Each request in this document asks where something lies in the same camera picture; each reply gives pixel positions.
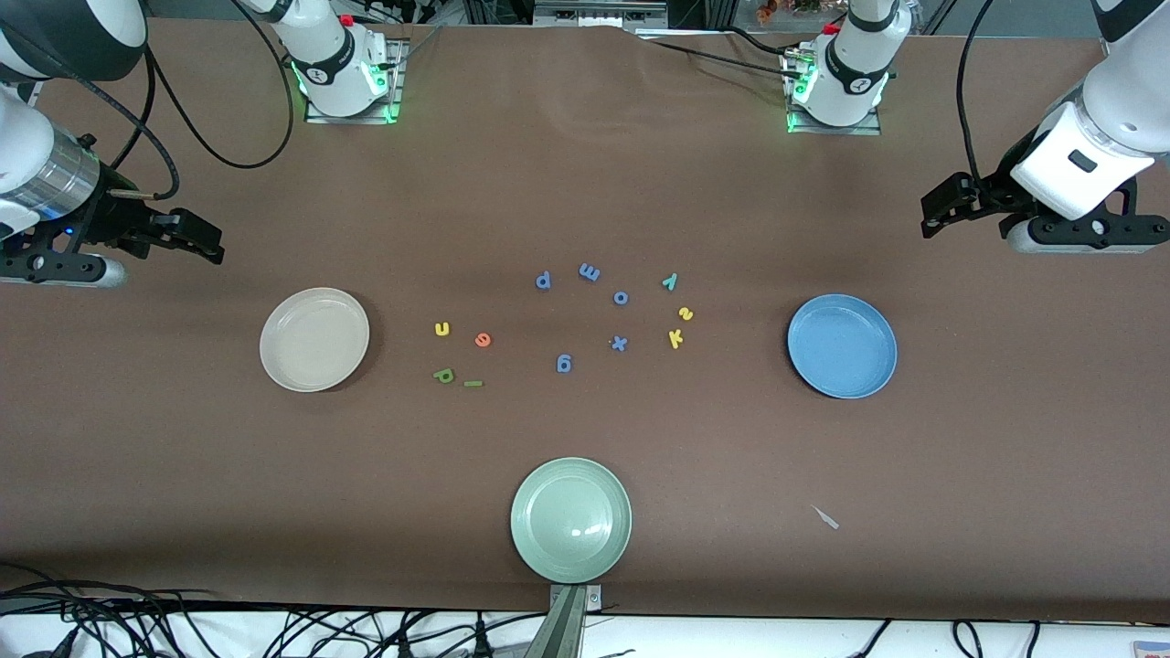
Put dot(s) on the green letter p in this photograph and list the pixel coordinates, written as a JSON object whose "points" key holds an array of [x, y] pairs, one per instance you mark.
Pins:
{"points": [[444, 375]]}

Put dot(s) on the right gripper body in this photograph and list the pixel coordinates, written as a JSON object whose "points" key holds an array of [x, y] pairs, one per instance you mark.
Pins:
{"points": [[111, 217]]}

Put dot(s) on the green plate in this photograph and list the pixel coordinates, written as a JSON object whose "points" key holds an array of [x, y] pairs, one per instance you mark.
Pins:
{"points": [[571, 521]]}

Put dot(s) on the aluminium frame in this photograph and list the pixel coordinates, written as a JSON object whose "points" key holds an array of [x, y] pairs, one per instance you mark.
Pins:
{"points": [[599, 16]]}

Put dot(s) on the yellow letter k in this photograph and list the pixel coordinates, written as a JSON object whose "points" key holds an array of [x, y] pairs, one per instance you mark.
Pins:
{"points": [[675, 339]]}

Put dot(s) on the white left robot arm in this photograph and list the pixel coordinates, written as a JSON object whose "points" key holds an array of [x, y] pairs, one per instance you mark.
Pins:
{"points": [[855, 64]]}

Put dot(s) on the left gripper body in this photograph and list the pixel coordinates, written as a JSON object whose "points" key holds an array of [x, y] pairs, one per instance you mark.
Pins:
{"points": [[998, 189]]}

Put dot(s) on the blue letter m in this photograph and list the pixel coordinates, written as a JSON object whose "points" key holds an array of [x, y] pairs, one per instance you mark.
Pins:
{"points": [[589, 271]]}

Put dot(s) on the teal letter y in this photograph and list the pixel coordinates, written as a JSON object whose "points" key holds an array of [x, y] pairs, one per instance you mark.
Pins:
{"points": [[670, 281]]}

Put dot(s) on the beige plate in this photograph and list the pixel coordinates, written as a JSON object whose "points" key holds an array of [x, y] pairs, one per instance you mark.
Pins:
{"points": [[314, 340]]}

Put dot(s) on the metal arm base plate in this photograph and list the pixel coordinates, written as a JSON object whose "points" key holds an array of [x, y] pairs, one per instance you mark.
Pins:
{"points": [[352, 119], [836, 130]]}

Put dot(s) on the white tape scrap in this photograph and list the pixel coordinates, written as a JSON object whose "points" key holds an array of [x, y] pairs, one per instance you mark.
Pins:
{"points": [[825, 517]]}

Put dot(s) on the blue plate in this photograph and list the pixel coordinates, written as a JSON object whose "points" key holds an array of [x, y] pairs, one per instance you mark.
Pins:
{"points": [[841, 347]]}

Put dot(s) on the brown table cover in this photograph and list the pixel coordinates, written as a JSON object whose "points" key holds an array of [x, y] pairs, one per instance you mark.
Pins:
{"points": [[183, 457]]}

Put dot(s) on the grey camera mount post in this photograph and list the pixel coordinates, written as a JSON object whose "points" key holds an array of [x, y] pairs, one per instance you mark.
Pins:
{"points": [[567, 631]]}

